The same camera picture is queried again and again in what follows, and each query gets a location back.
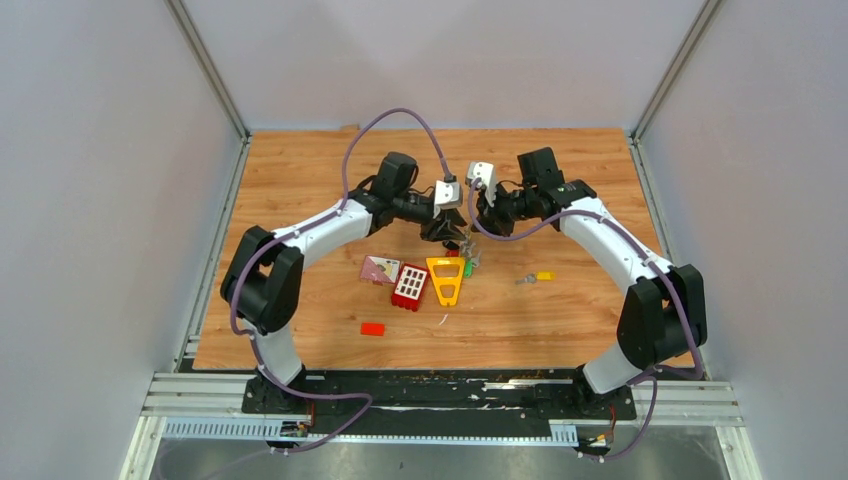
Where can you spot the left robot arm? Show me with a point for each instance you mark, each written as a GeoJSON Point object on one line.
{"type": "Point", "coordinates": [263, 282]}

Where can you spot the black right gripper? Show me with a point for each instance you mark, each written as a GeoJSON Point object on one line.
{"type": "Point", "coordinates": [489, 217]}

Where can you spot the small orange-red block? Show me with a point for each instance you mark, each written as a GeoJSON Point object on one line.
{"type": "Point", "coordinates": [372, 329]}

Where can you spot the aluminium front rail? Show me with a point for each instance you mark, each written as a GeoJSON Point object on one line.
{"type": "Point", "coordinates": [209, 407]}

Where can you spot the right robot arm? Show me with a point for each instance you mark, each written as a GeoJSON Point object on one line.
{"type": "Point", "coordinates": [664, 313]}

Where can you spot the large metal keyring with tags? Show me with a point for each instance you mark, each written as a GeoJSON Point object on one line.
{"type": "Point", "coordinates": [467, 249]}

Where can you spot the red window block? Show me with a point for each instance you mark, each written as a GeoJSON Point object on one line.
{"type": "Point", "coordinates": [410, 286]}

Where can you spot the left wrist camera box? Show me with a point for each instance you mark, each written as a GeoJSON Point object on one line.
{"type": "Point", "coordinates": [446, 196]}

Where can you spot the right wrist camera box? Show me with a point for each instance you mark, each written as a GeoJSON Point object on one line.
{"type": "Point", "coordinates": [481, 176]}

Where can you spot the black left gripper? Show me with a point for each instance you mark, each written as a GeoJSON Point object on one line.
{"type": "Point", "coordinates": [447, 233]}

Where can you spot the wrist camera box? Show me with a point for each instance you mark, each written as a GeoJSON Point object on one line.
{"type": "Point", "coordinates": [481, 176]}
{"type": "Point", "coordinates": [446, 196]}

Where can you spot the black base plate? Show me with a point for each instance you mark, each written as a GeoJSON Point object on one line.
{"type": "Point", "coordinates": [545, 393]}

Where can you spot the yellow plastic triangle frame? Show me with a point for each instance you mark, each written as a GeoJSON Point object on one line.
{"type": "Point", "coordinates": [447, 274]}

